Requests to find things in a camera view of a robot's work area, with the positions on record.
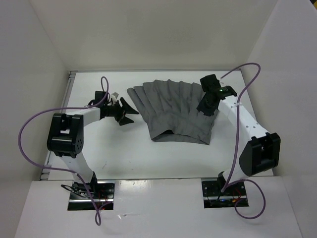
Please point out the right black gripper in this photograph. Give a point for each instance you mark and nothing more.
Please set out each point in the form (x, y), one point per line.
(200, 107)

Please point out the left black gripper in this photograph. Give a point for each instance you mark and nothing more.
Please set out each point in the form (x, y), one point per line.
(125, 108)

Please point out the grey pleated skirt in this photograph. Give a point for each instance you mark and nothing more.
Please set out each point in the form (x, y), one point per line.
(170, 111)

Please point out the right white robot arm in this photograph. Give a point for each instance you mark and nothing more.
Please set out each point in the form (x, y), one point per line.
(256, 150)

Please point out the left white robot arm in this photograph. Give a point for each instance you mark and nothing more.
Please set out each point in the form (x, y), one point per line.
(76, 162)

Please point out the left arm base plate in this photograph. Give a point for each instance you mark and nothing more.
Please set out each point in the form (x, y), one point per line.
(103, 196)

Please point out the aluminium table edge rail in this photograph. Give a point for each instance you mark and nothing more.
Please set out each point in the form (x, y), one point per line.
(59, 141)

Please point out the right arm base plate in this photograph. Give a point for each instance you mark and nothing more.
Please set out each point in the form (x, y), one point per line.
(214, 198)

